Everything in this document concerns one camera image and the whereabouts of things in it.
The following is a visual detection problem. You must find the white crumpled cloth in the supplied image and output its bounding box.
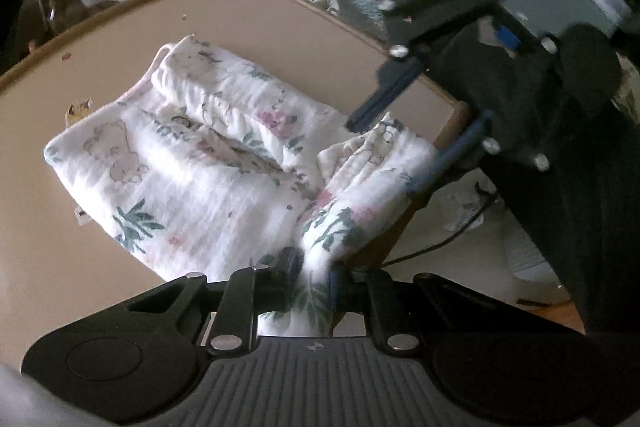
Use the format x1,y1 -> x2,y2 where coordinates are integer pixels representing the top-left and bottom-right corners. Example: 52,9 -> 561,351
442,179 -> 496,233

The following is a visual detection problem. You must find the floral baby shirt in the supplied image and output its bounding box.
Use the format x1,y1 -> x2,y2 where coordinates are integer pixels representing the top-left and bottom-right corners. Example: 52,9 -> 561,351
44,34 -> 441,338

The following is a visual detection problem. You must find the black cable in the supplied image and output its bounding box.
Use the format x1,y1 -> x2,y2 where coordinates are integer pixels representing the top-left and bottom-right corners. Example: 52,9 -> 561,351
385,202 -> 496,265

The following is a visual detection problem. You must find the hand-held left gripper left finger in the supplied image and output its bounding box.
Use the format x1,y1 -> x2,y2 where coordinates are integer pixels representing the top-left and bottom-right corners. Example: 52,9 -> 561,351
127,247 -> 305,353

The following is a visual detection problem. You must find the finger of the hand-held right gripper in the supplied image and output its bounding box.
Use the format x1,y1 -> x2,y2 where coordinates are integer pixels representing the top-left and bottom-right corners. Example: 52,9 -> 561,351
347,0 -> 502,134
429,108 -> 550,190

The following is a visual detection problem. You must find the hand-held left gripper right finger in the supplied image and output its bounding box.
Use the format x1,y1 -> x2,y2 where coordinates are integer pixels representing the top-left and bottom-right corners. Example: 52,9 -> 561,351
327,267 -> 506,353

